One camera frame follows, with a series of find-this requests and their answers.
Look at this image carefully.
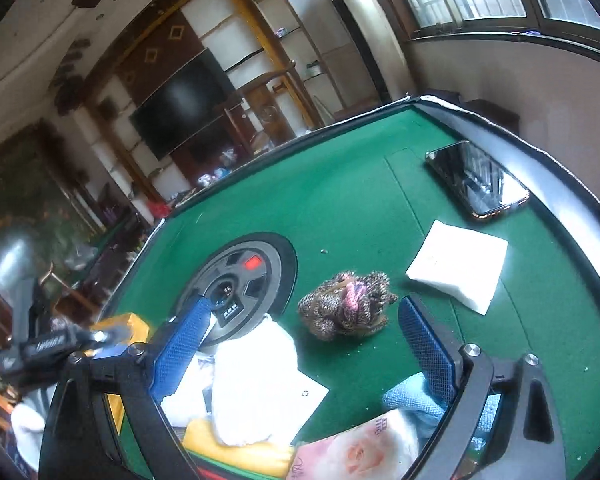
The carved wooden chair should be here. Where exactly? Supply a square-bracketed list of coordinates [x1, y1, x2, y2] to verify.
[37, 260, 106, 321]
[219, 60, 326, 158]

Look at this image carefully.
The white folded napkin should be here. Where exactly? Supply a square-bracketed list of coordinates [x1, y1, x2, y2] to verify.
[405, 220, 509, 316]

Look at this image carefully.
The colourful clutter pile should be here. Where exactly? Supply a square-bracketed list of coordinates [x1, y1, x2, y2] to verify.
[195, 145, 243, 188]

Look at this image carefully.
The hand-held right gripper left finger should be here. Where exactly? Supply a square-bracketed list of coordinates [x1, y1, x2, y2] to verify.
[40, 295, 216, 480]

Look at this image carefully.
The black smartphone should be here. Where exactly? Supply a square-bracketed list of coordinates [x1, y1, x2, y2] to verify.
[424, 141, 531, 221]

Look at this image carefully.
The dark side table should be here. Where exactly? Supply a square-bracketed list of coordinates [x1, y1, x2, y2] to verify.
[87, 210, 153, 286]

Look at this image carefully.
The dark framed painting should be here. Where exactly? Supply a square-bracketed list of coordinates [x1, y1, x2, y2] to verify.
[0, 120, 106, 261]

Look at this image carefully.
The wooden wall cabinet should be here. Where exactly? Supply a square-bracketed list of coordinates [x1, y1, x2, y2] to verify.
[82, 0, 331, 211]

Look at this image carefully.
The white plastic packet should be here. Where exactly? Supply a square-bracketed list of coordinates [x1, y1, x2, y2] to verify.
[160, 352, 331, 443]

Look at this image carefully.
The light blue cloth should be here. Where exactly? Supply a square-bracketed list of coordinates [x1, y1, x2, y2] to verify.
[382, 372, 503, 461]

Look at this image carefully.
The black flat television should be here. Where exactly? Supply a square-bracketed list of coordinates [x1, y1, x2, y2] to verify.
[129, 47, 237, 161]

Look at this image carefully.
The round table control panel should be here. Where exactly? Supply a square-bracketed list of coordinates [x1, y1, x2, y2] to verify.
[172, 232, 298, 348]

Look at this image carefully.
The pink tissue packet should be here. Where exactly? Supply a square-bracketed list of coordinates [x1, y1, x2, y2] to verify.
[290, 407, 421, 480]

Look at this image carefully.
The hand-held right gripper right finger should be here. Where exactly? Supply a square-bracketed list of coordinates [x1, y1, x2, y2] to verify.
[397, 295, 568, 480]

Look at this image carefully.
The brown knitted scarf bundle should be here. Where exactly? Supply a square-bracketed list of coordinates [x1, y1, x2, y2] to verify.
[297, 270, 399, 342]

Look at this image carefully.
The yellow packet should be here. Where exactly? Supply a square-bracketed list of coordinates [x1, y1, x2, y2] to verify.
[182, 417, 296, 478]

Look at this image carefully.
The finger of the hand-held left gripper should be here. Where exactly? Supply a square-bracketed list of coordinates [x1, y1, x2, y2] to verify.
[67, 326, 118, 348]

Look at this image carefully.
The standing air conditioner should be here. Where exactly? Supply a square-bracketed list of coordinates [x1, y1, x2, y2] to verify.
[310, 0, 416, 111]

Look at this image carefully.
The white towel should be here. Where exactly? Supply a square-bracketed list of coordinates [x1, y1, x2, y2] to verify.
[210, 312, 301, 448]

